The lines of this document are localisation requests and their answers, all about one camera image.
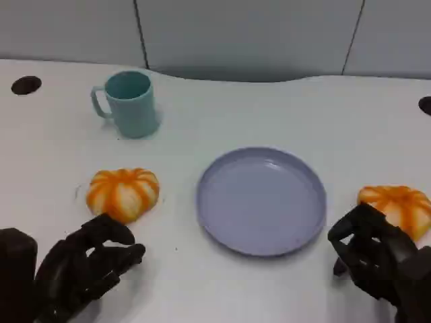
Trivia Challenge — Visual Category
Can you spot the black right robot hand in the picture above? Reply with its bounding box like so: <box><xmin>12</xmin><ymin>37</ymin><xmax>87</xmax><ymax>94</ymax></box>
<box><xmin>327</xmin><ymin>203</ymin><xmax>431</xmax><ymax>323</ymax></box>

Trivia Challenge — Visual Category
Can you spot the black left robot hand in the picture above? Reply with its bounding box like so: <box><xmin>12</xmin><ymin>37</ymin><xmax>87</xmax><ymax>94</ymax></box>
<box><xmin>33</xmin><ymin>213</ymin><xmax>147</xmax><ymax>323</ymax></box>

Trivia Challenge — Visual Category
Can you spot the orange and white bread roll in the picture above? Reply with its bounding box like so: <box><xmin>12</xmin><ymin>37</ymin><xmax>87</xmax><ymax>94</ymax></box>
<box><xmin>86</xmin><ymin>168</ymin><xmax>160</xmax><ymax>225</ymax></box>
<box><xmin>357</xmin><ymin>184</ymin><xmax>431</xmax><ymax>243</ymax></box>

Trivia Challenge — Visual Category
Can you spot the lilac plate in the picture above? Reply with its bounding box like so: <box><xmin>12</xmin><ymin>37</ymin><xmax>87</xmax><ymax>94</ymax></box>
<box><xmin>196</xmin><ymin>146</ymin><xmax>328</xmax><ymax>258</ymax></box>

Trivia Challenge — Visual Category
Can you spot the pale green mug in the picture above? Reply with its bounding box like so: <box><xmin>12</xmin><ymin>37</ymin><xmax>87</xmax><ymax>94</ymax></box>
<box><xmin>90</xmin><ymin>70</ymin><xmax>162</xmax><ymax>139</ymax></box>

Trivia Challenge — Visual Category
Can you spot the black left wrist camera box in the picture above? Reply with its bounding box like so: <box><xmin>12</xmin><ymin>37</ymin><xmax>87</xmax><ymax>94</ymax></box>
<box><xmin>0</xmin><ymin>227</ymin><xmax>38</xmax><ymax>323</ymax></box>

